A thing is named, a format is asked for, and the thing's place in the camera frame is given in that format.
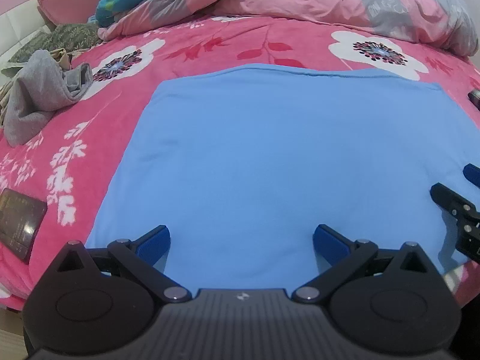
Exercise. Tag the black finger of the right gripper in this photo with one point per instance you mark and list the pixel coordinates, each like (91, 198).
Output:
(472, 174)
(466, 216)

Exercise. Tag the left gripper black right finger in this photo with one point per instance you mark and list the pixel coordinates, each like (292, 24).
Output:
(388, 301)

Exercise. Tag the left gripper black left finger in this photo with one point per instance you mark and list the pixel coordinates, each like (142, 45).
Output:
(96, 300)

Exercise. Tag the light blue printed t-shirt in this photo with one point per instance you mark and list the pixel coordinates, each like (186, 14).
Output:
(242, 165)

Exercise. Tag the black smartphone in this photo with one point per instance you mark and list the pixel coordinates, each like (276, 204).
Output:
(21, 217)

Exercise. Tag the pink floral bed blanket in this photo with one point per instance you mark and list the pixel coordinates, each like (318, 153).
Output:
(72, 160)

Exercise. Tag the pink and grey quilt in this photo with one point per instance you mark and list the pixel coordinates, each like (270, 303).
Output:
(445, 24)

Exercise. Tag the grey folded garment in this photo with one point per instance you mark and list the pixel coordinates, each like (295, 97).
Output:
(37, 104)

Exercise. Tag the green patterned pillow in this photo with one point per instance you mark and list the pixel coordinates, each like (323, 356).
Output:
(63, 44)

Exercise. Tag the white padded headboard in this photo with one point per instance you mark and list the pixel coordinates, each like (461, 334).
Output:
(30, 7)

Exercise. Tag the pink pillow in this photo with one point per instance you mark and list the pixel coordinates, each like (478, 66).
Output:
(67, 11)

